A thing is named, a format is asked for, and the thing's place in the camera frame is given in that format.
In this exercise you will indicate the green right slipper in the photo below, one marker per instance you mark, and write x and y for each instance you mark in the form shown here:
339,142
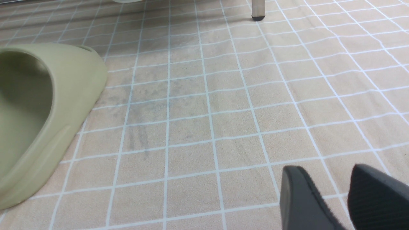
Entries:
47,92

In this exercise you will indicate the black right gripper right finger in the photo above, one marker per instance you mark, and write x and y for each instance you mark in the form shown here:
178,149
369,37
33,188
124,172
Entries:
377,201

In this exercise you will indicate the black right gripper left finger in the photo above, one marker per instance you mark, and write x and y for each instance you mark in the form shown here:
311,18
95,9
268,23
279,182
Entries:
301,204

